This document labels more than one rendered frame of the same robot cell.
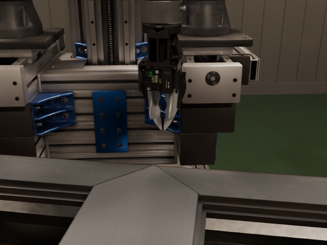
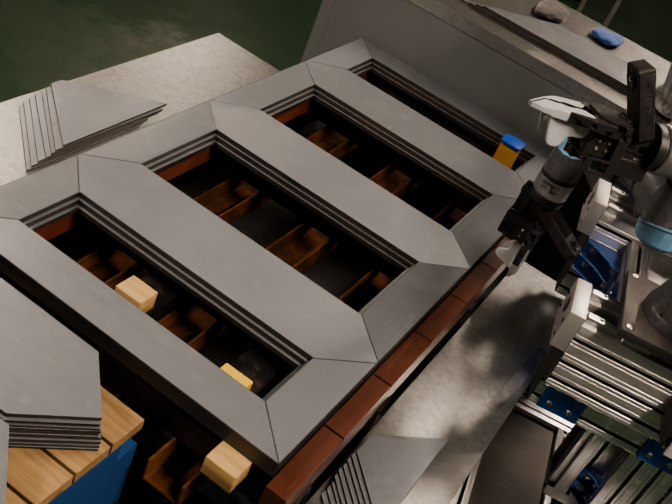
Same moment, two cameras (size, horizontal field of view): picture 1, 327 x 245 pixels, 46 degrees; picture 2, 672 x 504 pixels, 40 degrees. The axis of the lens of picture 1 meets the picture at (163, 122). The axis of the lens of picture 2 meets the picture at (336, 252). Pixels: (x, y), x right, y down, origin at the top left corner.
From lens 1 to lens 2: 2.00 m
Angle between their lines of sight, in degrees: 85
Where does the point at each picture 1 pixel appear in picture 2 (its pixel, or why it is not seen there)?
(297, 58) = not seen: outside the picture
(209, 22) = (653, 296)
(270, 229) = (418, 389)
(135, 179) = (453, 250)
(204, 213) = (405, 267)
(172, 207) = (410, 244)
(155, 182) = (444, 255)
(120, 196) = (433, 234)
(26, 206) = (510, 283)
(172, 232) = (385, 231)
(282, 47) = not seen: outside the picture
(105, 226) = (404, 215)
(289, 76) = not seen: outside the picture
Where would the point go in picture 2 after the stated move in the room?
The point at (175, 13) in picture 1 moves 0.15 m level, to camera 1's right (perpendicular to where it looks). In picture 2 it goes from (538, 183) to (523, 214)
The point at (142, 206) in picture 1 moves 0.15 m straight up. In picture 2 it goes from (417, 235) to (443, 182)
